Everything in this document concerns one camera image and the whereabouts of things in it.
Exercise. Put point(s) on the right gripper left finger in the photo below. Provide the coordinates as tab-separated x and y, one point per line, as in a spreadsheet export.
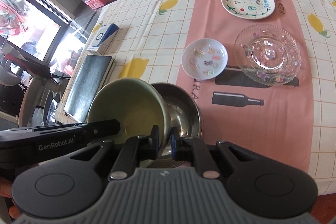
135	150

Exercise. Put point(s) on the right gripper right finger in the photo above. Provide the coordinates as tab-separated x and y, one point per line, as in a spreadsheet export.
195	151

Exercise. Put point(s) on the blue steel bowl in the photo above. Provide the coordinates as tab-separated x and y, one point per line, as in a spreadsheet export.
184	115

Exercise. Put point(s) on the green ceramic bowl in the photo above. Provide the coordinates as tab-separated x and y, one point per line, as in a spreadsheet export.
138	107

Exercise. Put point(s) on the small white sticker dish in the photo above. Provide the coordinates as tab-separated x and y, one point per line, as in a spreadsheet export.
204	59

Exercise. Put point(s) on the clear glass plate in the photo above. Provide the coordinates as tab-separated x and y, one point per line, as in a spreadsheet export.
267	54

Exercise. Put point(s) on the white fruit pattern plate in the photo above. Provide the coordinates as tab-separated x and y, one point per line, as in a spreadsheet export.
249	9

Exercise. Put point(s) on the black notebook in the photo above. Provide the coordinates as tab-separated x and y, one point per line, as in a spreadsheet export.
89	80

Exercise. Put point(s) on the lemon pattern tablecloth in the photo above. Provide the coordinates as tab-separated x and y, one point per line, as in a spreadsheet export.
292	123

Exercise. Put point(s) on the white blue box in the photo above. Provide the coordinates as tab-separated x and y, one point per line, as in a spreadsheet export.
103	39

